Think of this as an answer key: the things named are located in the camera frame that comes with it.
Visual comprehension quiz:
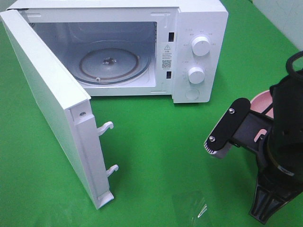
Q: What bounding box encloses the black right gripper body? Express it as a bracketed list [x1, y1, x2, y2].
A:
[259, 76, 303, 198]

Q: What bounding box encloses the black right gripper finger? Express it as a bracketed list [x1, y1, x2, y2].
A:
[250, 171, 293, 224]

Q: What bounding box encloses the pink round plate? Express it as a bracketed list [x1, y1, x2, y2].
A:
[250, 90, 274, 143]

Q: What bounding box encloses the round microwave door button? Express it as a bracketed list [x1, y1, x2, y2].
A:
[185, 89, 200, 100]

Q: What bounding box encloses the white lower microwave knob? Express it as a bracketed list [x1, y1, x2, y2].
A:
[188, 67, 205, 84]

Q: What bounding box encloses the white microwave knob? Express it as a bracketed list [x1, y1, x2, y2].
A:
[188, 67, 205, 84]
[191, 35, 210, 56]

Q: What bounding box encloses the white upper microwave knob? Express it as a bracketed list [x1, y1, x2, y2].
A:
[191, 35, 210, 56]

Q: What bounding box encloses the white microwave oven body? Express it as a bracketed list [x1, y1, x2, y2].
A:
[6, 0, 228, 103]

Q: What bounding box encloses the white warning label sticker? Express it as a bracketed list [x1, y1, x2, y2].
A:
[160, 42, 175, 70]

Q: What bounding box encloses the glass microwave turntable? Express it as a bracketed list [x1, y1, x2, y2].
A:
[73, 40, 155, 85]

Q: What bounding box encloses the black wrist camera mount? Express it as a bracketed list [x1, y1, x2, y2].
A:
[204, 97, 269, 161]

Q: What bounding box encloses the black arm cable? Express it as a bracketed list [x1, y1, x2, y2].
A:
[285, 50, 303, 78]

